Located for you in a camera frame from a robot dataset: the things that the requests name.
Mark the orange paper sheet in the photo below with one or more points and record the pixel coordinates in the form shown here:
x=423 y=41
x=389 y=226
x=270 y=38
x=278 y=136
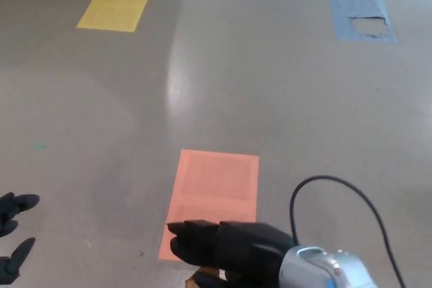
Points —
x=216 y=183

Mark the brown cardboard box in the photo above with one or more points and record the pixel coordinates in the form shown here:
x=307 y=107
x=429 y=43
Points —
x=202 y=278

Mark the yellow paper sheet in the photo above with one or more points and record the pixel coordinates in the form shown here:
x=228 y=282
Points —
x=114 y=6

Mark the torn blue paper sheet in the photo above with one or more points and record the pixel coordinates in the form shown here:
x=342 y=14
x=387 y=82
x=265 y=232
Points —
x=359 y=6

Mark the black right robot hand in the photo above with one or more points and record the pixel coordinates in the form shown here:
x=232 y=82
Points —
x=236 y=244

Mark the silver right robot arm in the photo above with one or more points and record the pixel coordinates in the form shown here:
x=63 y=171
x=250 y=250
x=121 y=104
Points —
x=324 y=267

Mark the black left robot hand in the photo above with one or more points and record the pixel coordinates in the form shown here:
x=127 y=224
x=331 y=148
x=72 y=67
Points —
x=17 y=202

